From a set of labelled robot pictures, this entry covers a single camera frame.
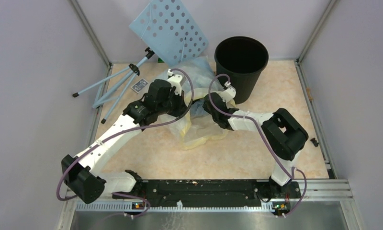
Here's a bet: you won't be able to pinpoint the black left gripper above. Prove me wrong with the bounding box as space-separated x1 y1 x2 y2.
157 88 188 117

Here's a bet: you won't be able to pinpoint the translucent yellowish trash bag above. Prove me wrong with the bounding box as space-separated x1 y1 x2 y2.
164 56 228 150

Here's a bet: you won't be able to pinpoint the light blue trash bag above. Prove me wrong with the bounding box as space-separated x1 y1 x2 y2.
189 100 210 119

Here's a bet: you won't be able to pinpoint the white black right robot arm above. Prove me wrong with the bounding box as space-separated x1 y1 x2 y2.
203 92 309 197

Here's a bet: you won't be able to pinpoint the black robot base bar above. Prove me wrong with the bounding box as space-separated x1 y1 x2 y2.
129 179 302 208

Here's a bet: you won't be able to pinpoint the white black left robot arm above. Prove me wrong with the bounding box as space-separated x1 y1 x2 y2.
58 75 189 204

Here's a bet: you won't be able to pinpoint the black plastic trash bin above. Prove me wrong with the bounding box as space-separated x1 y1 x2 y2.
214 36 269 104

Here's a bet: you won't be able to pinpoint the small printed card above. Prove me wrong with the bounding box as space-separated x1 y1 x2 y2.
131 79 148 93

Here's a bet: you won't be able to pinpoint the light blue tripod legs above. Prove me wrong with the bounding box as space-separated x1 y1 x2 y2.
72 47 155 124

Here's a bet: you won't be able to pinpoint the light blue perforated stand plate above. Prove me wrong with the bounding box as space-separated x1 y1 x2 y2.
129 0 209 66

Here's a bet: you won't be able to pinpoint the small black clip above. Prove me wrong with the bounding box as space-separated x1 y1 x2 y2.
310 138 319 147

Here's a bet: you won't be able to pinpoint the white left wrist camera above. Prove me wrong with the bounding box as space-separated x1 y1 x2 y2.
167 69 183 96

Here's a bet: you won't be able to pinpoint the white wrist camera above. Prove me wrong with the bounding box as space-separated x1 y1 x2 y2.
167 69 183 96
219 81 236 103

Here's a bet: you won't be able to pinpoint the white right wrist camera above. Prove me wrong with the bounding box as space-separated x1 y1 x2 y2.
219 81 236 103

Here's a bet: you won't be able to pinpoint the white slotted cable duct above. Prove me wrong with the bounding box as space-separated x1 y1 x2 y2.
76 201 274 212

